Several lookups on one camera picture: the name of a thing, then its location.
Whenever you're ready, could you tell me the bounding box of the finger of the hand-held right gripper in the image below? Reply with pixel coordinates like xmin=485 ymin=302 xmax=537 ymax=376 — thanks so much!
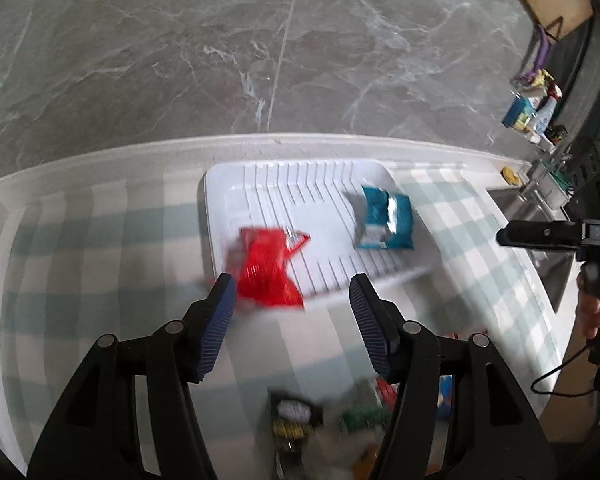
xmin=496 ymin=220 xmax=583 ymax=251

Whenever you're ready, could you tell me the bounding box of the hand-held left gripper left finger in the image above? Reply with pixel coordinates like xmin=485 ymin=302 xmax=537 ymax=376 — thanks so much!
xmin=27 ymin=272 xmax=238 ymax=480

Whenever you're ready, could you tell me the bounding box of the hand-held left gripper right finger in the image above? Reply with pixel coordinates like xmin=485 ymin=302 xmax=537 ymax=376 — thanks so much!
xmin=349 ymin=273 xmax=558 ymax=480

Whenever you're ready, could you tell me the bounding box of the red snack packet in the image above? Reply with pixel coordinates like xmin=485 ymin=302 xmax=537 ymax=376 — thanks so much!
xmin=223 ymin=227 xmax=311 ymax=309

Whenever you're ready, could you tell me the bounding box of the white ribbed plastic tray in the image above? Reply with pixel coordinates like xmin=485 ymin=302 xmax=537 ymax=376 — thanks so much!
xmin=198 ymin=158 xmax=443 ymax=307

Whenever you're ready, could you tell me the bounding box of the person's right forearm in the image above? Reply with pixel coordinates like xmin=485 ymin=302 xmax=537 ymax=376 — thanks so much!
xmin=539 ymin=394 xmax=600 ymax=443

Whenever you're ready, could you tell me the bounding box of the person's right hand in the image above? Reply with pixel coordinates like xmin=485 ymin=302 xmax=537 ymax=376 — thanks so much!
xmin=577 ymin=289 xmax=600 ymax=342

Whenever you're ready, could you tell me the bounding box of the steel sink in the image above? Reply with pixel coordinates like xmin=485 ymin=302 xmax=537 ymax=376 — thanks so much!
xmin=485 ymin=187 xmax=577 ymax=313

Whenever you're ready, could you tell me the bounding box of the steel faucet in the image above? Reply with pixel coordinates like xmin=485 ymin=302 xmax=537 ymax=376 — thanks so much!
xmin=517 ymin=157 xmax=576 ymax=211

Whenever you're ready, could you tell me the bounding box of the dark appliance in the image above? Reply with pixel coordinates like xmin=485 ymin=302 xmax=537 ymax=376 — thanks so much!
xmin=564 ymin=105 xmax=600 ymax=221

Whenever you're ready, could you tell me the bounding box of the blue snack packet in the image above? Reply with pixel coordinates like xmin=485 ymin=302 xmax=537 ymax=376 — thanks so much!
xmin=355 ymin=185 xmax=415 ymax=251

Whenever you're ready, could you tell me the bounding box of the pile of mixed snack packets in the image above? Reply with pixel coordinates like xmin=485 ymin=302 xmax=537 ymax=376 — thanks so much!
xmin=269 ymin=330 xmax=488 ymax=480

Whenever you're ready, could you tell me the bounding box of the blue carton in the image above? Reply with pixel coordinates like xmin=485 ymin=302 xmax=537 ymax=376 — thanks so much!
xmin=501 ymin=94 xmax=538 ymax=131

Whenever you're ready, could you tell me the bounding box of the black cable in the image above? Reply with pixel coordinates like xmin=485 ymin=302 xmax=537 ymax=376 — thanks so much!
xmin=531 ymin=337 xmax=600 ymax=397

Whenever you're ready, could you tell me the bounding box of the purple strap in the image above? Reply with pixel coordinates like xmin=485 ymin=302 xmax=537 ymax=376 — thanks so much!
xmin=511 ymin=24 xmax=556 ymax=86

